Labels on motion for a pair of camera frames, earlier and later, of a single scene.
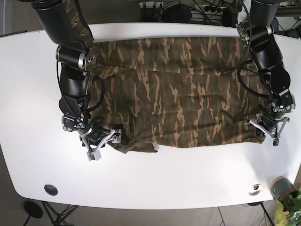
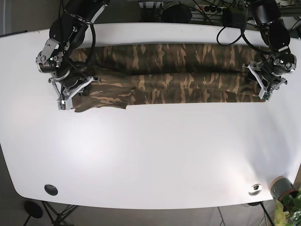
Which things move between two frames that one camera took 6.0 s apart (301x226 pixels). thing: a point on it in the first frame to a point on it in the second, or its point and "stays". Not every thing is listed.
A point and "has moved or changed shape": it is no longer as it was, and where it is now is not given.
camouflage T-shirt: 170,92 has moved or changed shape
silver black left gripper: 92,129 to 52,61
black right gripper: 281,104 to 276,64
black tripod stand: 58,219 stays
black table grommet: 51,189 stays
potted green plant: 288,204 stays
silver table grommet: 255,189 stays
